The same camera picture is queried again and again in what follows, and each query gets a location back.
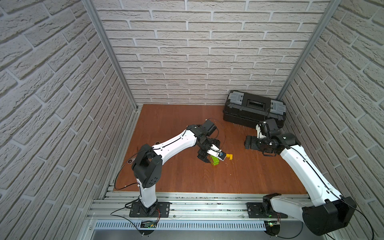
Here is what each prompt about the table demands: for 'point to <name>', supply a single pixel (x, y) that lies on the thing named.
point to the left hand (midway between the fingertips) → (215, 149)
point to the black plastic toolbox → (249, 109)
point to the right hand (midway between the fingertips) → (254, 144)
